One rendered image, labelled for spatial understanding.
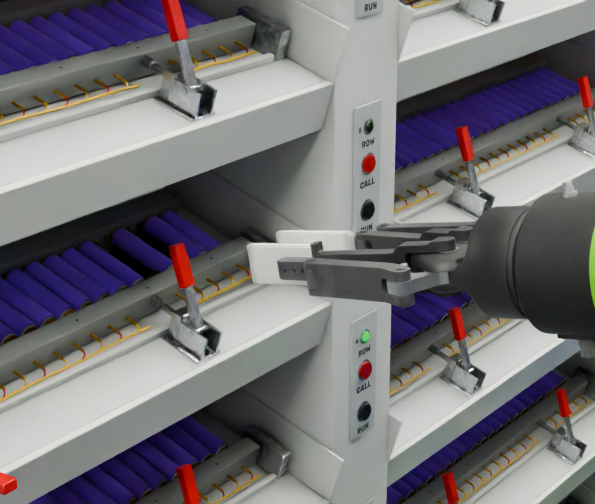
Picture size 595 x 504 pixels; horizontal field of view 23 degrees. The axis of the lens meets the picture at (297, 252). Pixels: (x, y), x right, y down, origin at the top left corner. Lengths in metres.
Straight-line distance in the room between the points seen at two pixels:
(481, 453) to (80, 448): 0.80
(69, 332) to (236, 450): 0.29
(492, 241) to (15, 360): 0.37
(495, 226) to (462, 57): 0.48
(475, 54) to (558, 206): 0.52
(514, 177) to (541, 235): 0.69
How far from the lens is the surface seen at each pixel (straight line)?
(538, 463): 1.86
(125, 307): 1.18
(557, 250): 0.91
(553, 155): 1.70
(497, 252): 0.94
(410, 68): 1.33
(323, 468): 1.37
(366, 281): 0.98
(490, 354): 1.66
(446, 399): 1.56
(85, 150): 1.03
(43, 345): 1.12
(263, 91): 1.18
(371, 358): 1.36
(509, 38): 1.48
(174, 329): 1.18
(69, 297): 1.18
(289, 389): 1.36
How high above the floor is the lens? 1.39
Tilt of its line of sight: 21 degrees down
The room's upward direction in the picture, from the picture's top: straight up
